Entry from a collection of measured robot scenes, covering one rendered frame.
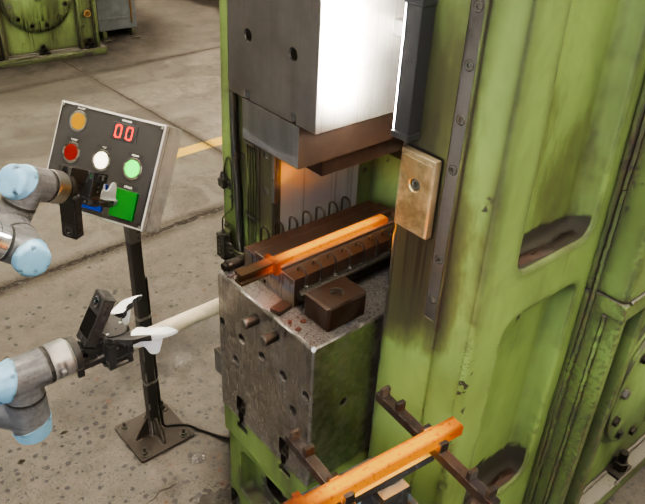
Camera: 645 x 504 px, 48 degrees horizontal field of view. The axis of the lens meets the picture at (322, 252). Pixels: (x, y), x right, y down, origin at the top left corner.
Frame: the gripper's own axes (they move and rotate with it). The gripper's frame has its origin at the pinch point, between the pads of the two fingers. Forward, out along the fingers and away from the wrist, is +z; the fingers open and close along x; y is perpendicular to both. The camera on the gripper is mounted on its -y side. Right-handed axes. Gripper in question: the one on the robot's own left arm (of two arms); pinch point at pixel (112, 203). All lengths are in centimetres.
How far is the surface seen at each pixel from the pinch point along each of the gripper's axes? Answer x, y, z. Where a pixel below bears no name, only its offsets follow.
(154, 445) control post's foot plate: 6, -83, 62
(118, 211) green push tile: 0.8, -2.1, 4.5
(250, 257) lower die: -37.5, -3.9, 7.2
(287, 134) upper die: -50, 25, -16
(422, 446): -95, -23, -26
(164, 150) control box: -6.9, 16.2, 6.8
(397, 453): -91, -25, -29
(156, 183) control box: -6.9, 7.4, 6.7
